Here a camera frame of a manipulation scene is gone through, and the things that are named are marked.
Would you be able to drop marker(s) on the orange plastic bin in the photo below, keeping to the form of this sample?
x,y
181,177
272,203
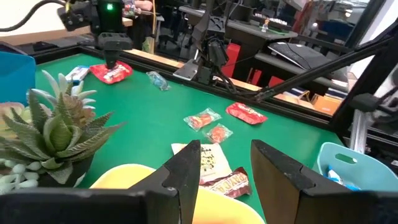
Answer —
x,y
124,175

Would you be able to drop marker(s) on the yellow Sour Patch packet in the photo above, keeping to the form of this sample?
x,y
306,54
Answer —
x,y
214,163

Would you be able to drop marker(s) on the red cabinet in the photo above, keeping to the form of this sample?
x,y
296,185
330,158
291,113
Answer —
x,y
232,59

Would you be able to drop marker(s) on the red Skittles packet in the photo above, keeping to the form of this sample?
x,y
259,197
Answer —
x,y
116,74
246,113

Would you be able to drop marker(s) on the mixed succulent potted plant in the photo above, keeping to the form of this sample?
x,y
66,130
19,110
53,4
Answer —
x,y
56,133

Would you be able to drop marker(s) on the green table mat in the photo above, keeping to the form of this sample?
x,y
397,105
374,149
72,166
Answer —
x,y
155,109

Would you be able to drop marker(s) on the blue plastic bin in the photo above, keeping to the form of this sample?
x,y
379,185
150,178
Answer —
x,y
15,77

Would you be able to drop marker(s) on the beige wooden desk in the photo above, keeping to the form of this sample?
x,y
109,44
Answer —
x,y
37,34

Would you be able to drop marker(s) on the blue white Hershey's bar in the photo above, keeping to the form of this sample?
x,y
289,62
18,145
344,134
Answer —
x,y
335,175
77,73

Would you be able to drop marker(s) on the orange cardboard box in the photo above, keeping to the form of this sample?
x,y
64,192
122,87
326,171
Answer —
x,y
326,104

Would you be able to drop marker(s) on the clear red gummy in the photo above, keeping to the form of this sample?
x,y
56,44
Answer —
x,y
219,133
202,119

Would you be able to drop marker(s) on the brown wrapped candy bar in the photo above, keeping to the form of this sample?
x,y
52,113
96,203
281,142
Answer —
x,y
231,186

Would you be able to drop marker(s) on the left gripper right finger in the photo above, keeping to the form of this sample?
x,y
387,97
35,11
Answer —
x,y
276,186

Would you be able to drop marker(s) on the clear wrapped candy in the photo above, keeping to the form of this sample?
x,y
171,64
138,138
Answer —
x,y
158,81

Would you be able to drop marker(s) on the black office desk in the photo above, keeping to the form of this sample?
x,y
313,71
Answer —
x,y
248,28

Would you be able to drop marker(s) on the black table frame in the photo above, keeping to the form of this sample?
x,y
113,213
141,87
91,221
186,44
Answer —
x,y
295,113

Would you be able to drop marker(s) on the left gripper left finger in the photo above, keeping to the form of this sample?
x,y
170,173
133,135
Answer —
x,y
186,174

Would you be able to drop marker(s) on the person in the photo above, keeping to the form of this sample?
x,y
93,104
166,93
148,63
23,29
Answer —
x,y
144,4

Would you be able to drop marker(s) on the teal plastic bin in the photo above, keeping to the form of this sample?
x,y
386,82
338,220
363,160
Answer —
x,y
367,169

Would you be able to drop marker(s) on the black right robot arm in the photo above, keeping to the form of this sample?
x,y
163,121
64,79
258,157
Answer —
x,y
214,53

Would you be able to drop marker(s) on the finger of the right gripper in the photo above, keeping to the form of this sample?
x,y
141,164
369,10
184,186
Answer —
x,y
111,59

